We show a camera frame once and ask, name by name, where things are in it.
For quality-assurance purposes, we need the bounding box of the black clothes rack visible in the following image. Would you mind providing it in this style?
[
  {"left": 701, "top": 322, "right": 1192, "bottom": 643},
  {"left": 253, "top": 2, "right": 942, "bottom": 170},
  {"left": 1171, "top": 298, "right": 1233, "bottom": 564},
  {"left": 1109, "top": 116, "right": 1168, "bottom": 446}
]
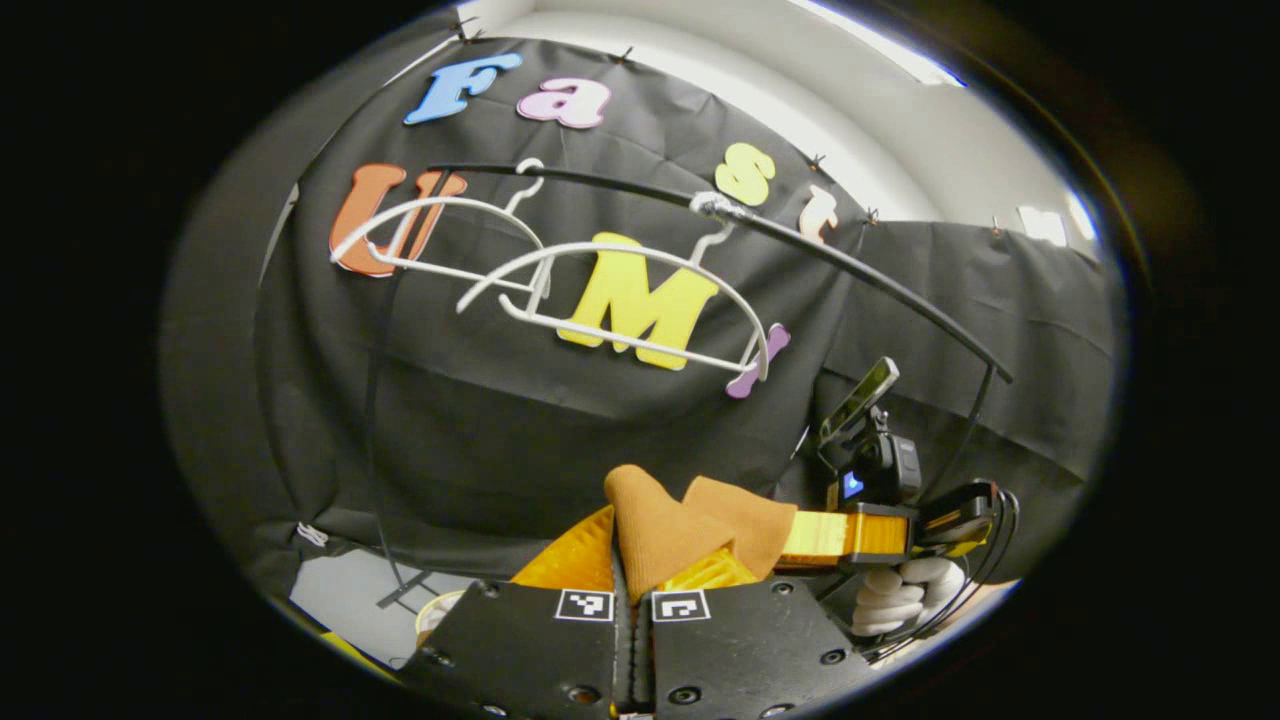
[{"left": 362, "top": 162, "right": 1016, "bottom": 611}]

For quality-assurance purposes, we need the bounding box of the black backdrop cloth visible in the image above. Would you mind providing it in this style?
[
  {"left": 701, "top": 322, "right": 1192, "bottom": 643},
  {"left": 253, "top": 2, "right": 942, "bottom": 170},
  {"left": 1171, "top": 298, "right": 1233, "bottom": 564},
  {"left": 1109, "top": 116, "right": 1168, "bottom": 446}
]
[{"left": 160, "top": 10, "right": 1126, "bottom": 601}]

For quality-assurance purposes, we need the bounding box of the white plastic hanger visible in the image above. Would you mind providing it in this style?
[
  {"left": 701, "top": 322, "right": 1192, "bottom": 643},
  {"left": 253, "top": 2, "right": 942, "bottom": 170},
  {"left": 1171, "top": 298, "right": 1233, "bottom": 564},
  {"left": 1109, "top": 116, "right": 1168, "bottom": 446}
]
[
  {"left": 330, "top": 158, "right": 551, "bottom": 301},
  {"left": 457, "top": 222, "right": 771, "bottom": 383}
]

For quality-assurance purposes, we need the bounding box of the small ceiling light panel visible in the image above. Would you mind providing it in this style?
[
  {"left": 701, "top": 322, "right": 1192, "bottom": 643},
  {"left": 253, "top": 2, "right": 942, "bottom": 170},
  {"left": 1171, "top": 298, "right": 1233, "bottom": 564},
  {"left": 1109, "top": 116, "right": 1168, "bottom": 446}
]
[{"left": 1018, "top": 195, "right": 1097, "bottom": 248}]

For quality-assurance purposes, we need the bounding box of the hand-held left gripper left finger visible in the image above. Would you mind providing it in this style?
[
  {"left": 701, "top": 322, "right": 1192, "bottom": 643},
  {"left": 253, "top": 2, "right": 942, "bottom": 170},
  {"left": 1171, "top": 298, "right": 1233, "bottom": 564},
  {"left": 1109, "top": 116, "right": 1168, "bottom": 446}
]
[{"left": 398, "top": 505, "right": 636, "bottom": 720}]

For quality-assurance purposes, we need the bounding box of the round cream laundry hamper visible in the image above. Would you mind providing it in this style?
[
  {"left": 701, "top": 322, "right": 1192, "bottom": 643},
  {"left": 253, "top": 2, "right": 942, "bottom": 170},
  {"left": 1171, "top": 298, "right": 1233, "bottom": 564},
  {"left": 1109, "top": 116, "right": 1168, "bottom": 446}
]
[{"left": 415, "top": 590, "right": 467, "bottom": 641}]

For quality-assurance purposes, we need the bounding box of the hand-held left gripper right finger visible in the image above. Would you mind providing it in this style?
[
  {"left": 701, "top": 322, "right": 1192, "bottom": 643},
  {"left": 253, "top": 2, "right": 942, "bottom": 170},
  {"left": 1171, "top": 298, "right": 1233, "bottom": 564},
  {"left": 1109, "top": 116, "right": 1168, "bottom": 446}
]
[{"left": 640, "top": 548, "right": 881, "bottom": 717}]

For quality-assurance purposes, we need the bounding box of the large ceiling light panel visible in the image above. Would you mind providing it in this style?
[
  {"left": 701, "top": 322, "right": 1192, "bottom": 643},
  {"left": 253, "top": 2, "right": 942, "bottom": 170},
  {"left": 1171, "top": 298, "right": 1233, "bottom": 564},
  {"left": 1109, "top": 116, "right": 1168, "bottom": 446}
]
[{"left": 790, "top": 0, "right": 966, "bottom": 89}]

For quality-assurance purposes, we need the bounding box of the brown shirt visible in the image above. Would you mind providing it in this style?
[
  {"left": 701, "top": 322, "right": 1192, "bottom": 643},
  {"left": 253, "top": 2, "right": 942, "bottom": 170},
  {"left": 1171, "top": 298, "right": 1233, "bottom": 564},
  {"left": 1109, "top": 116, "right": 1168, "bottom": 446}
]
[{"left": 603, "top": 465, "right": 799, "bottom": 601}]

